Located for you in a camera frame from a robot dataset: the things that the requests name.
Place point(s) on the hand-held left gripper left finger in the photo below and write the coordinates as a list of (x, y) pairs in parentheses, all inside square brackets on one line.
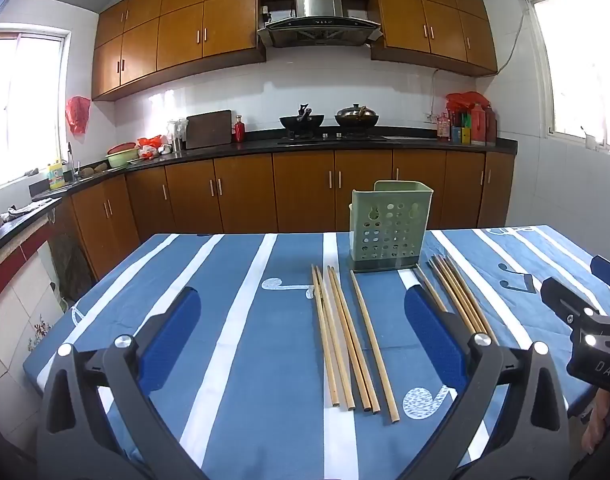
[(170, 340)]

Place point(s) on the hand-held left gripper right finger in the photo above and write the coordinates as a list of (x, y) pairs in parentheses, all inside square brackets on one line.
[(430, 330)]

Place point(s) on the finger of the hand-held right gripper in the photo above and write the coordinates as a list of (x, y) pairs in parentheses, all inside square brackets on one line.
[(560, 297), (607, 272)]

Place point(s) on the green perforated utensil holder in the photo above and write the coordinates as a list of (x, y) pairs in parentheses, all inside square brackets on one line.
[(360, 200)]

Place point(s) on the person's right hand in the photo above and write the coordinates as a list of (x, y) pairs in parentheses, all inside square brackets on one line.
[(599, 420)]

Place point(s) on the blue white striped tablecloth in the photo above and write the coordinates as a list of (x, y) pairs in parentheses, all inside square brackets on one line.
[(265, 360)]

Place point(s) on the brown base cabinets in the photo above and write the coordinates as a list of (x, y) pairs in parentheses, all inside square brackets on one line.
[(245, 195)]

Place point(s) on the green plastic basin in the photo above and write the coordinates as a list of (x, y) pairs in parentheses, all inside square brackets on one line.
[(121, 160)]

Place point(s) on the yellow blue box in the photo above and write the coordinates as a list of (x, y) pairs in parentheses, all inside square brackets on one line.
[(461, 135)]

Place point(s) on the grey rag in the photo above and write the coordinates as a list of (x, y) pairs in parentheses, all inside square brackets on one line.
[(30, 207)]

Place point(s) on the red white plastic bag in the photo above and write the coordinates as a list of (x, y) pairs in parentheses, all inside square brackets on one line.
[(152, 147)]

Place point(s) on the red plastic basin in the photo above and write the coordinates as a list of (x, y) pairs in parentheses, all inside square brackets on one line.
[(122, 148)]

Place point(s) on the yellow dish soap bottle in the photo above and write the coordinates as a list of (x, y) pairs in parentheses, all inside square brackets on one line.
[(56, 175)]

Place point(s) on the pink labelled bottle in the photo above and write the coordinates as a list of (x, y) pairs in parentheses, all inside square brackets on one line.
[(443, 129)]

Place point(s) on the metal sink faucet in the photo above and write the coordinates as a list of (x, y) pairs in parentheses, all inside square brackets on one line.
[(72, 162)]

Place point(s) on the kitchen window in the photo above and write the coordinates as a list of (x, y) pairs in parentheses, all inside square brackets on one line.
[(580, 60), (20, 110)]

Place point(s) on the dark wooden cutting board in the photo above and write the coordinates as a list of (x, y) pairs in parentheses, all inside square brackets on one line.
[(209, 129)]

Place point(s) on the black kitchen countertop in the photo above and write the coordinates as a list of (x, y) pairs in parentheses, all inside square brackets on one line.
[(265, 146)]

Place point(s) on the gas stove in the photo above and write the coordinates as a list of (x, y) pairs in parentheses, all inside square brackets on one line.
[(335, 136)]

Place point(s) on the red bottle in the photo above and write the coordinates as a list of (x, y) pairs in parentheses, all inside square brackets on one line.
[(239, 131)]

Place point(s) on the black wok with lid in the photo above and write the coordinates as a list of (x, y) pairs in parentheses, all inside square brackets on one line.
[(356, 117)]

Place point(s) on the steel range hood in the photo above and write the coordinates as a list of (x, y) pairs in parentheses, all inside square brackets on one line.
[(317, 25)]

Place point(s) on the brown wall cabinets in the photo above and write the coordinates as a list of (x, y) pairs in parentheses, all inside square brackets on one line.
[(185, 35)]

